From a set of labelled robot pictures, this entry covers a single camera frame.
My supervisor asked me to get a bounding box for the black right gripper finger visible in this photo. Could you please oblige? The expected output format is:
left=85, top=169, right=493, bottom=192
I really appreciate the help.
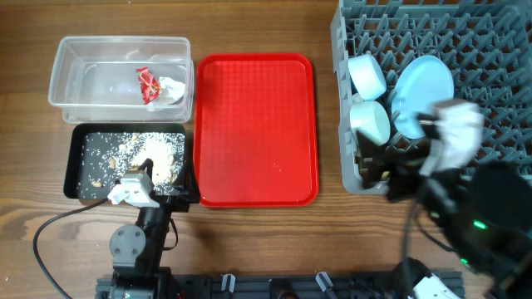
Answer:
left=388, top=139, right=429, bottom=160
left=356, top=132, right=388, bottom=189

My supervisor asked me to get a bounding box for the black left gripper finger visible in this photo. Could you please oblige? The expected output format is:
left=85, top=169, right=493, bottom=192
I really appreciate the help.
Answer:
left=172, top=159, right=200, bottom=203
left=124, top=159, right=154, bottom=182

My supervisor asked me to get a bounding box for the mint green bowl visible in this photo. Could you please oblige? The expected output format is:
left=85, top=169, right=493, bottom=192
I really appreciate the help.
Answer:
left=349, top=101, right=391, bottom=146

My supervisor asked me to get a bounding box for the red snack wrapper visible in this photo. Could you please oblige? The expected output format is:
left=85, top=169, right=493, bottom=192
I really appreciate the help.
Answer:
left=135, top=67, right=161, bottom=105

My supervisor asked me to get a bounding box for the white napkin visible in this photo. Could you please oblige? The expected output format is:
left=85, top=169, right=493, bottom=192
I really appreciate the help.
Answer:
left=147, top=76, right=186, bottom=111

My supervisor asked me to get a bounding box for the light blue plate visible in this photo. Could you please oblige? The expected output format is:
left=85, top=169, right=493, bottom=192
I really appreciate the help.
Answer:
left=392, top=55, right=454, bottom=139

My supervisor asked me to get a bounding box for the light blue food bowl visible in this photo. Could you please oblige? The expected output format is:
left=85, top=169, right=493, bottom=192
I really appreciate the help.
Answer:
left=347, top=54, right=387, bottom=100

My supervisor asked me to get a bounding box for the yellow plastic cup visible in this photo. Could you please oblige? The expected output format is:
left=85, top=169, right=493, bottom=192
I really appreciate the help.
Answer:
left=361, top=168, right=390, bottom=182

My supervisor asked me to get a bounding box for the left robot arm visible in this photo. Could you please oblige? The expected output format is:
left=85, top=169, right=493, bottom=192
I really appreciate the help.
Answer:
left=95, top=159, right=200, bottom=299

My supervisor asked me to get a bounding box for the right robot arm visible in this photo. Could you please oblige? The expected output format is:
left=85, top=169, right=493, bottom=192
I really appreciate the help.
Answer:
left=356, top=133, right=531, bottom=298

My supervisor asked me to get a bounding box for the grey dishwasher rack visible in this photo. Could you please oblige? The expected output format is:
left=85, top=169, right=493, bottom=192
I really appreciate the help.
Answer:
left=330, top=0, right=531, bottom=194

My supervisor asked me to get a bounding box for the black square bin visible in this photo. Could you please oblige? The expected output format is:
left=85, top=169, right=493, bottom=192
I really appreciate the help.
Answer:
left=63, top=123, right=186, bottom=199

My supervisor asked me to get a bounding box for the red plastic tray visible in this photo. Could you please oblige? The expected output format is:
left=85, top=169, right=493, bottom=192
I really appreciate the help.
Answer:
left=193, top=53, right=319, bottom=208

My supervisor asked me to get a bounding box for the clear plastic storage bin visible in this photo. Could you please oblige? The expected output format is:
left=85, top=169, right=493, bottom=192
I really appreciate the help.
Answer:
left=48, top=36, right=195, bottom=123

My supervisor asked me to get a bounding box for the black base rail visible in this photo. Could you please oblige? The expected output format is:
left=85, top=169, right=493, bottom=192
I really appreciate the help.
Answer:
left=95, top=272, right=465, bottom=299

